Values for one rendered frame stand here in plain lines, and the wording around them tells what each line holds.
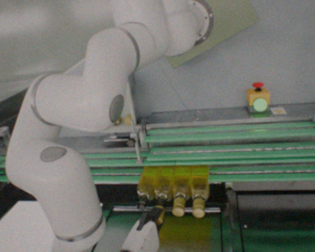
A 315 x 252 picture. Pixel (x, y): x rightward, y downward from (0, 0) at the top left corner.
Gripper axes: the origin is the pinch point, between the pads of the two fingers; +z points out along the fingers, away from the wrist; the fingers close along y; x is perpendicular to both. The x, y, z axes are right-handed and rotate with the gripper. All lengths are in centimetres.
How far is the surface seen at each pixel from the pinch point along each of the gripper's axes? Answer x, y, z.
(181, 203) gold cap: -5.5, 1.8, 5.9
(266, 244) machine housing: -29.3, -15.5, 13.4
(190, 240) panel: -7.4, -12.4, 5.5
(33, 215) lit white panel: 55, -13, -2
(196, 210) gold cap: -10.3, 1.1, 5.0
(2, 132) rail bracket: 78, 15, 12
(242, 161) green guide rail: -19.4, 4.7, 27.8
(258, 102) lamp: -23, 21, 40
